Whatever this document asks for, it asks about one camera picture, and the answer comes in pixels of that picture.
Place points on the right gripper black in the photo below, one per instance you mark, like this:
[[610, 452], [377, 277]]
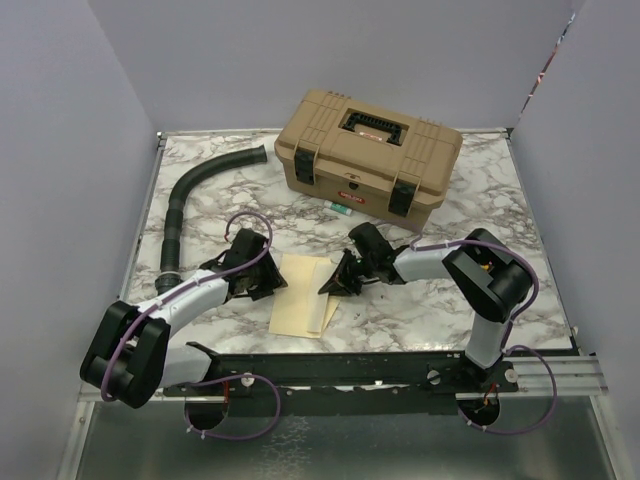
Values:
[[340, 283]]

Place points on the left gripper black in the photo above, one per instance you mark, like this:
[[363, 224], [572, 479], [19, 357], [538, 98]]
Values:
[[273, 279]]

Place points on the cream paper envelope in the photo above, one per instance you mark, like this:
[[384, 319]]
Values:
[[290, 314]]

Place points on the brown parchment letter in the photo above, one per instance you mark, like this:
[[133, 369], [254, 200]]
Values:
[[319, 308]]

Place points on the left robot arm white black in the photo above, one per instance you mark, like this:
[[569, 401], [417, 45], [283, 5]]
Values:
[[129, 357]]

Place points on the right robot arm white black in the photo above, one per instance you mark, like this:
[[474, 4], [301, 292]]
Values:
[[497, 283]]

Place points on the green white glue stick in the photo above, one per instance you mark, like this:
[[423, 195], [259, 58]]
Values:
[[338, 208]]

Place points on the tan plastic toolbox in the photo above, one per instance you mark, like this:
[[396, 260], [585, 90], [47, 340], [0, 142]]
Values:
[[388, 165]]

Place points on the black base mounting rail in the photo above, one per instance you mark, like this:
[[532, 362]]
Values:
[[265, 403]]

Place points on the aluminium extrusion rail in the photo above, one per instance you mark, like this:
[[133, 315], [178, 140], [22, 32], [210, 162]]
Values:
[[550, 372]]

